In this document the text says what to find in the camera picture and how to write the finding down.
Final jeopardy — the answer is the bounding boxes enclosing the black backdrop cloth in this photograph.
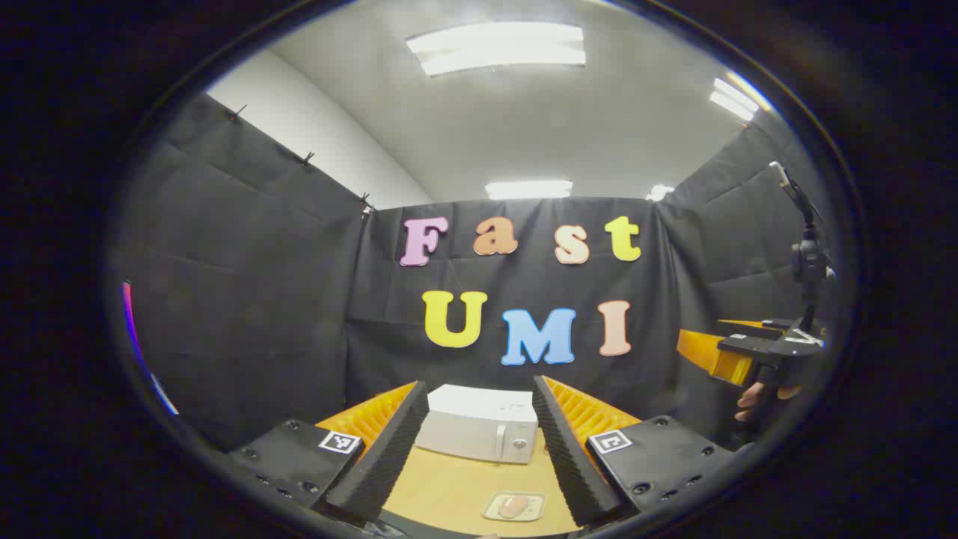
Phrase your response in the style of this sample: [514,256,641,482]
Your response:
[112,94,835,454]

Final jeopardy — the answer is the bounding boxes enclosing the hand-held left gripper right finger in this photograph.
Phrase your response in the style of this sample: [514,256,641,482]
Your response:
[533,376,734,527]

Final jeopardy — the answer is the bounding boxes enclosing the white rectangular plate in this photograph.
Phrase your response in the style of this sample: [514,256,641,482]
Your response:
[481,490,547,523]

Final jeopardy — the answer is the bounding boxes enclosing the white microwave oven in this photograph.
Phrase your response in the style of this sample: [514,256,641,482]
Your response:
[415,384,540,465]

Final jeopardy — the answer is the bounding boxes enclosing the ceiling light panel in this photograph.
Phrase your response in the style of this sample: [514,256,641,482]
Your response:
[406,21,587,77]
[709,76,760,122]
[485,180,574,201]

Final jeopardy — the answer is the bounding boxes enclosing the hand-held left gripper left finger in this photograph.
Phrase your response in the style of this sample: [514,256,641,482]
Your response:
[228,380,430,523]

